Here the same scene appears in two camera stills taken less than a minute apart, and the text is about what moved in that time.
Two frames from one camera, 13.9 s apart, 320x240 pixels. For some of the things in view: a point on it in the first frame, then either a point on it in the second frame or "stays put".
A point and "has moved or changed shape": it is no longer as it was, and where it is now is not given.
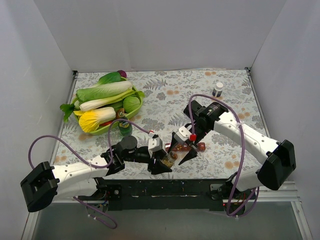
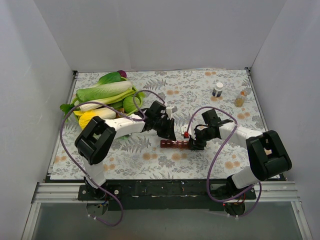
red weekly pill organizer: (180, 147) has moved or changed shape
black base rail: (161, 194) stays put
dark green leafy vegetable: (110, 77) stays put
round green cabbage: (130, 103) stays put
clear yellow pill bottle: (169, 158) -> (239, 100)
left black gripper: (152, 161) -> (164, 125)
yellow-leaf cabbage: (89, 120) stays put
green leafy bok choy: (104, 91) stays put
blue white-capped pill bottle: (218, 90) stays put
